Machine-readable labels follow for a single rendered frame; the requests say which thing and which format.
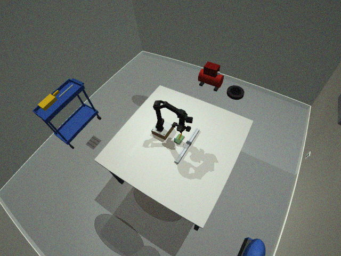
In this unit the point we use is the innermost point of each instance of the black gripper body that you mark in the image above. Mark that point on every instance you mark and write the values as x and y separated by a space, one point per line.
188 128

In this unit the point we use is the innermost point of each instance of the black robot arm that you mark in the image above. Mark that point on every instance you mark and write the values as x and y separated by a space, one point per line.
181 114

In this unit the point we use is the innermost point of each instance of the grey slotted metal rail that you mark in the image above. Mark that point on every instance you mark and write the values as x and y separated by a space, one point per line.
187 145

